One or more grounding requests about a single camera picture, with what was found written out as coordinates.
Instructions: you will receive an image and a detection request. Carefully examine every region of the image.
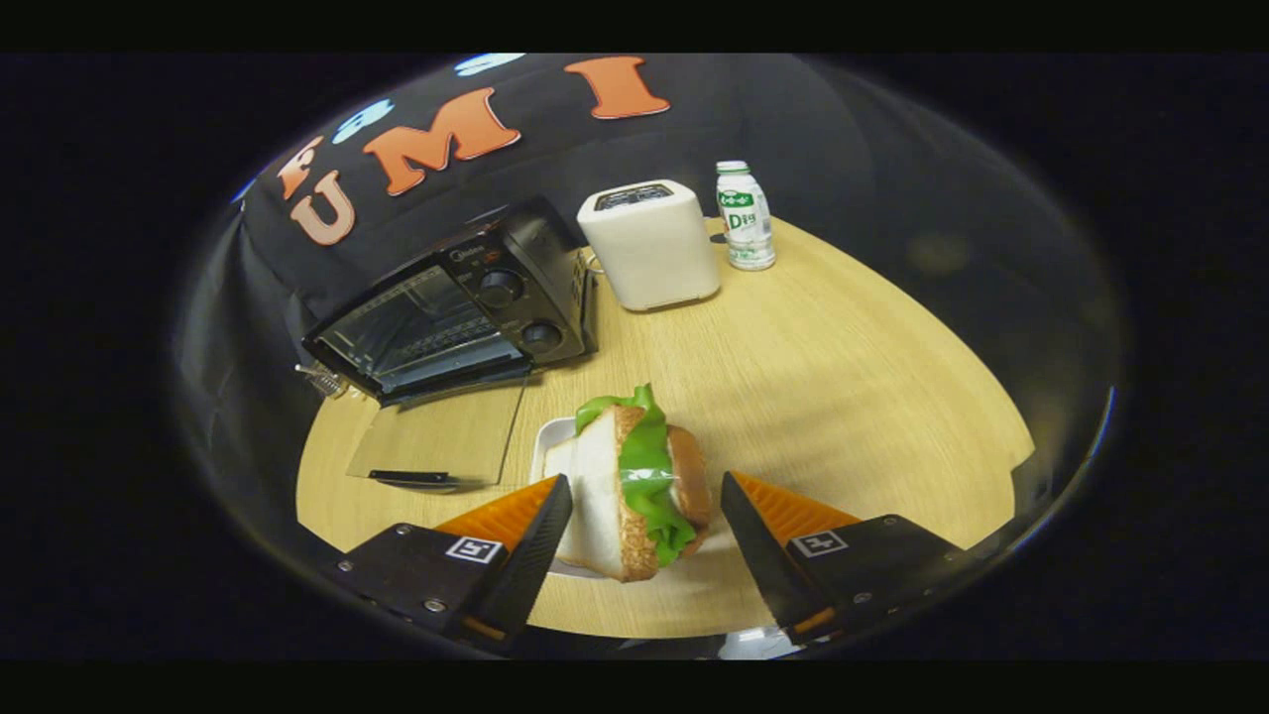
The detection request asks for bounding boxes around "white pop-up toaster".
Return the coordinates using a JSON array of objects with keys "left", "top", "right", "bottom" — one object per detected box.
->
[{"left": 577, "top": 179, "right": 723, "bottom": 312}]

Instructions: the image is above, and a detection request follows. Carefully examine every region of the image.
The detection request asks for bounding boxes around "small metal wire rack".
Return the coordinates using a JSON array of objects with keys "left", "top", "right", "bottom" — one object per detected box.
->
[{"left": 294, "top": 362, "right": 350, "bottom": 400}]

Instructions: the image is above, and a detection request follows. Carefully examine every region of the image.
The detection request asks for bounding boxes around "white rectangular plate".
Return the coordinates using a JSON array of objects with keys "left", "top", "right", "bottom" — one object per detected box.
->
[{"left": 530, "top": 416, "right": 740, "bottom": 581}]

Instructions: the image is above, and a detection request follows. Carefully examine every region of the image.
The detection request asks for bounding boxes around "white green-label drink bottle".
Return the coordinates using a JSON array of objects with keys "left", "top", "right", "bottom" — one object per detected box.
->
[{"left": 716, "top": 161, "right": 777, "bottom": 272}]

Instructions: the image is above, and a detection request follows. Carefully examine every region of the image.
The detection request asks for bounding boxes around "black toaster oven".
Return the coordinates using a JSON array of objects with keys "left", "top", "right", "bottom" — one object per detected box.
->
[{"left": 300, "top": 195, "right": 599, "bottom": 492}]

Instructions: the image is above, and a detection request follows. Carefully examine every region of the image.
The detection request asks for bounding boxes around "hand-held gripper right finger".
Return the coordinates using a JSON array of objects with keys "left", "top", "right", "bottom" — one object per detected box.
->
[{"left": 720, "top": 471, "right": 968, "bottom": 644}]

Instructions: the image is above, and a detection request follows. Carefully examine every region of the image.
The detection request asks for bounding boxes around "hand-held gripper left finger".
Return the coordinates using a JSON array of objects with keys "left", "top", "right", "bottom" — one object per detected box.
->
[{"left": 332, "top": 474, "right": 575, "bottom": 651}]

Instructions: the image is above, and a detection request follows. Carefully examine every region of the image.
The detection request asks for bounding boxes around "lettuce sandwich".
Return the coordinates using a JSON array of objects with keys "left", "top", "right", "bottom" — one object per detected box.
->
[{"left": 555, "top": 385, "right": 715, "bottom": 583}]

